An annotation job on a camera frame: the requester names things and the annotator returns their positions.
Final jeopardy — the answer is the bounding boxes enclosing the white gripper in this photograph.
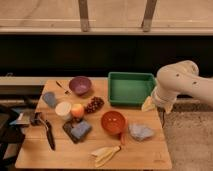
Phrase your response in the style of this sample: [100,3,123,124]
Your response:
[141,87,174,114]

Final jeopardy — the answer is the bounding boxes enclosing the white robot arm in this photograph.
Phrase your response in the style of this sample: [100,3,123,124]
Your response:
[141,60,213,114]

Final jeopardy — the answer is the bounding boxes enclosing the red bowl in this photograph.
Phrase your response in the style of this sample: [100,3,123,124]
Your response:
[101,111,126,135]

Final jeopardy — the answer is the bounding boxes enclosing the purple bowl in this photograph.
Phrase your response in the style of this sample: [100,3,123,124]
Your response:
[69,76,92,96]

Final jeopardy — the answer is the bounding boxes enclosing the green plastic tray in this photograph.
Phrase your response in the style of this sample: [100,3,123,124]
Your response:
[108,72,156,107]

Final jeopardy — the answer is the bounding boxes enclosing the crumpled blue-grey cloth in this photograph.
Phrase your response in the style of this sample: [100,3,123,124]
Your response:
[128,123,154,141]

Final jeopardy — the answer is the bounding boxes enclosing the bunch of dark grapes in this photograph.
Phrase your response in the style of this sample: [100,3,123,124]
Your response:
[85,97,104,113]

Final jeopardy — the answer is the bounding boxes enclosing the yellow banana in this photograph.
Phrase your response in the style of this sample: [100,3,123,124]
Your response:
[91,146,121,168]

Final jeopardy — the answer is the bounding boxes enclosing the blue sponge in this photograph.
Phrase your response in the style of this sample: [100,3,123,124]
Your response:
[71,121,92,140]

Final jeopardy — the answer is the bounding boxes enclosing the red-yellow apple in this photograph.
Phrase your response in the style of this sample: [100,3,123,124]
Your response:
[71,104,84,118]

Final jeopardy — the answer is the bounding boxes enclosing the dark square plate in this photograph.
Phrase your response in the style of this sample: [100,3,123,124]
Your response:
[63,122,86,143]

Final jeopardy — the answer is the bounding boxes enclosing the white cup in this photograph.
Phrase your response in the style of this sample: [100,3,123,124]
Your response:
[55,101,71,120]

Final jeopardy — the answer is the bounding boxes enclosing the small metal spoon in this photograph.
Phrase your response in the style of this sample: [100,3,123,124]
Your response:
[55,81,71,95]

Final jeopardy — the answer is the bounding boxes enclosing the small blue-grey cup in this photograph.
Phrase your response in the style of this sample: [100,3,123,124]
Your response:
[42,92,57,108]

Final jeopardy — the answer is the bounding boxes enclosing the black device at table edge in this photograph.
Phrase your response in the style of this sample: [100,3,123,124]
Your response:
[11,112,40,127]

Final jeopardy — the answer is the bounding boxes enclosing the black handled knife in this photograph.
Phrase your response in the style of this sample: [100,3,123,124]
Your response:
[39,116,55,150]

